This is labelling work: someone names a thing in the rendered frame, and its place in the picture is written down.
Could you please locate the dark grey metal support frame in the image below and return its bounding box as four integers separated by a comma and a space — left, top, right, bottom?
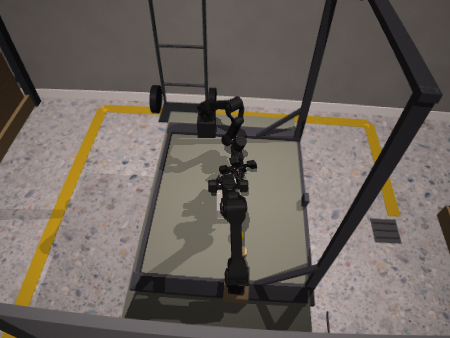
254, 0, 443, 290

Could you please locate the white cardboard box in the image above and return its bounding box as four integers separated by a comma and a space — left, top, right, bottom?
216, 189, 241, 219

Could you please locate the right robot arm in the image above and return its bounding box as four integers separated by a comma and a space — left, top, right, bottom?
197, 97, 247, 165

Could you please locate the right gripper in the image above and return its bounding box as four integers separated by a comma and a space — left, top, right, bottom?
219, 152, 257, 179

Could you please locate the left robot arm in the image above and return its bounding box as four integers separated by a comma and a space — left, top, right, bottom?
219, 174, 249, 295

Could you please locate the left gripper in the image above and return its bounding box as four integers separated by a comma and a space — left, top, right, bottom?
208, 175, 248, 193

